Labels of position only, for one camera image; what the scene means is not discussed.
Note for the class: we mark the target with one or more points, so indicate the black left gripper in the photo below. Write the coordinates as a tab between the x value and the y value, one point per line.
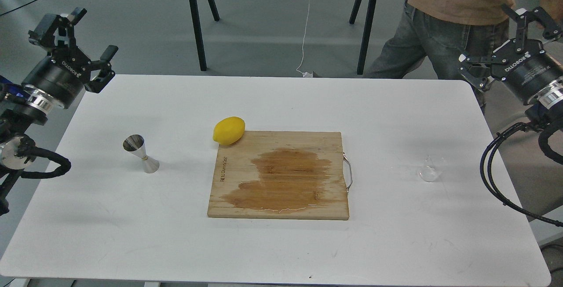
65	71

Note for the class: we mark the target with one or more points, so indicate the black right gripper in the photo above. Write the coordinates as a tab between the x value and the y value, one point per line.
532	74

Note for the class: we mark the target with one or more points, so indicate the steel double jigger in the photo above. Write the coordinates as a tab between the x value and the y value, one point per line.
135	144

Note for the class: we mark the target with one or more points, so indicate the clear glass cup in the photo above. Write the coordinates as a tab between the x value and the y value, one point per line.
432	168

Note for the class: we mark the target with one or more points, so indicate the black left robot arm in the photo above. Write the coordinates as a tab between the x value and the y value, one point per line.
20	156

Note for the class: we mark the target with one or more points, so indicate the person in brown shirt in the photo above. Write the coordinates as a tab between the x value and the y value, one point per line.
441	30

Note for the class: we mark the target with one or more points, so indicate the yellow lemon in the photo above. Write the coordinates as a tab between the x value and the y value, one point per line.
229	130

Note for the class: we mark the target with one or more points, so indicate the wooden cutting board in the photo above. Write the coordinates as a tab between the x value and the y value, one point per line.
281	175

